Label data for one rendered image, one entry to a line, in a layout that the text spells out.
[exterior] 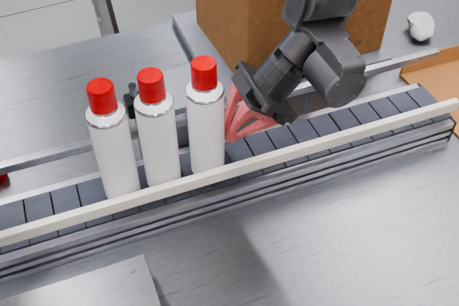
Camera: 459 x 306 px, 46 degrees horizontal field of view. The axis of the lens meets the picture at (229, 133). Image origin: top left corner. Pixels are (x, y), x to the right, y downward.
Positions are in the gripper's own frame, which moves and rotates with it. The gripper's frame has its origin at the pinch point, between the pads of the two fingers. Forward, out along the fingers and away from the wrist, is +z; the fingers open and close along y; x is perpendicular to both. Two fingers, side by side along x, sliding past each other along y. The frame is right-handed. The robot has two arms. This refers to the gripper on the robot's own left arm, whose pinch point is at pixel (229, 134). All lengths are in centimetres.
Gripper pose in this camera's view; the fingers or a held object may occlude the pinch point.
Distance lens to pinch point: 79.2
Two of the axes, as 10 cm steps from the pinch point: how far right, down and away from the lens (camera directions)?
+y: 3.6, 6.7, -6.4
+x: 7.2, 2.4, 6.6
